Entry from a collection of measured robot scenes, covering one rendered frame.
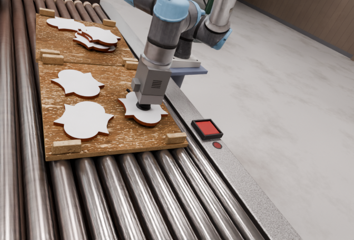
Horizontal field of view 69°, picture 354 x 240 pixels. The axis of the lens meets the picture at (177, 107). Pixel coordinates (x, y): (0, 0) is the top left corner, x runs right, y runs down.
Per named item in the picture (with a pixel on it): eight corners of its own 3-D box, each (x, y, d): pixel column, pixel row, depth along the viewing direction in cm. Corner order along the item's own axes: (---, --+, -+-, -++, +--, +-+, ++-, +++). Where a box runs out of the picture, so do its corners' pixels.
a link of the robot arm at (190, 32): (177, 27, 133) (187, 0, 126) (199, 38, 131) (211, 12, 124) (167, 29, 123) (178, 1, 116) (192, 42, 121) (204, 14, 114)
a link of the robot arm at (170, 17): (197, 1, 61) (184, 4, 54) (182, 44, 67) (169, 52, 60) (168, -11, 62) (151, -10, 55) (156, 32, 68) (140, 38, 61)
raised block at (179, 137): (182, 139, 72) (185, 131, 70) (185, 143, 70) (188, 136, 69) (163, 140, 69) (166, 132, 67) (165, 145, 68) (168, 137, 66)
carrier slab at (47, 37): (116, 29, 129) (116, 26, 128) (139, 71, 100) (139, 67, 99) (36, 16, 112) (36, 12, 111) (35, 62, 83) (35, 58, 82)
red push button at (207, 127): (208, 123, 86) (209, 120, 85) (218, 136, 82) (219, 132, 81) (193, 125, 82) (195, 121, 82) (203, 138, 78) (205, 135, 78)
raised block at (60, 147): (80, 147, 58) (81, 138, 57) (81, 152, 57) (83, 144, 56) (50, 149, 55) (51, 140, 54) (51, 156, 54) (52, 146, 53)
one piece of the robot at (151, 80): (131, 38, 66) (120, 91, 74) (140, 54, 59) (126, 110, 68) (167, 43, 70) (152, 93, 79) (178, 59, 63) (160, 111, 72)
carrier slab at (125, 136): (140, 71, 100) (141, 68, 99) (186, 147, 72) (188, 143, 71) (38, 65, 82) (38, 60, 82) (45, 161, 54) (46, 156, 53)
